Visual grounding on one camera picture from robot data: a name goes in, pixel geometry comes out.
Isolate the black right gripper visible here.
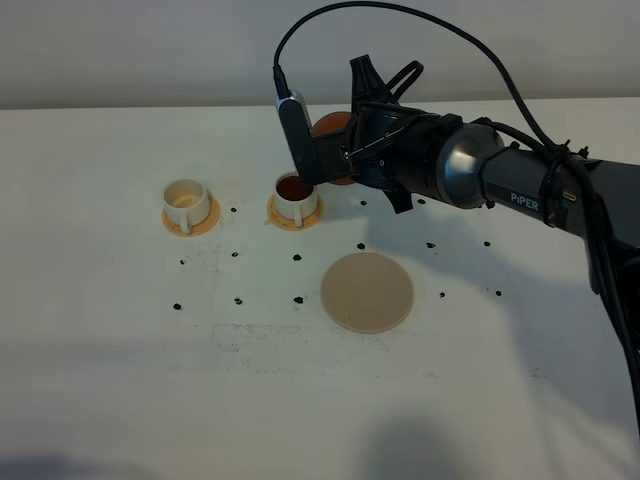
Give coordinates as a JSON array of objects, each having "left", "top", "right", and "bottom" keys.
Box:
[{"left": 347, "top": 55, "right": 463, "bottom": 214}]

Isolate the brown clay teapot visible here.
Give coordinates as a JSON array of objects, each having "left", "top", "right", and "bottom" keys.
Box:
[{"left": 312, "top": 111, "right": 355, "bottom": 186}]

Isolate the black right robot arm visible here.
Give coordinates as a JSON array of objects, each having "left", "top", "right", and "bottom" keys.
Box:
[{"left": 345, "top": 56, "right": 639, "bottom": 390}]

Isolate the beige round teapot coaster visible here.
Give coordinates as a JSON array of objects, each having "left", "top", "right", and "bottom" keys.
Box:
[{"left": 320, "top": 252, "right": 414, "bottom": 334}]

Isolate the right white teacup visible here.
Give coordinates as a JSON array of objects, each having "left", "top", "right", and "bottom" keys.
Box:
[{"left": 273, "top": 173, "right": 320, "bottom": 229}]

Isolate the white teacup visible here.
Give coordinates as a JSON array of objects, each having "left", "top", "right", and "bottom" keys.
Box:
[
  {"left": 273, "top": 173, "right": 320, "bottom": 229},
  {"left": 162, "top": 178, "right": 211, "bottom": 235}
]

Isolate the right orange coaster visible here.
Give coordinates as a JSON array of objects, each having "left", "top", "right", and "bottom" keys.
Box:
[{"left": 265, "top": 195, "right": 324, "bottom": 231}]

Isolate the orange coaster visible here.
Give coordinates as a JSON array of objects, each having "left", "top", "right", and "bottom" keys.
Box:
[
  {"left": 162, "top": 195, "right": 220, "bottom": 238},
  {"left": 265, "top": 195, "right": 324, "bottom": 231}
]

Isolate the left orange coaster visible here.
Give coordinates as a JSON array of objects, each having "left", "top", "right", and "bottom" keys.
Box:
[{"left": 162, "top": 195, "right": 220, "bottom": 238}]

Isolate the left white teacup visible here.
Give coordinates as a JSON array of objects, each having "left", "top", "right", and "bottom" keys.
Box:
[{"left": 162, "top": 178, "right": 211, "bottom": 235}]

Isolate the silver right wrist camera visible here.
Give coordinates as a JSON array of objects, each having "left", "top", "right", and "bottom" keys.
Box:
[{"left": 276, "top": 90, "right": 354, "bottom": 186}]

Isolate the black right camera cable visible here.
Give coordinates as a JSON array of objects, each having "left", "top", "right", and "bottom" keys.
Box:
[{"left": 272, "top": 2, "right": 640, "bottom": 480}]

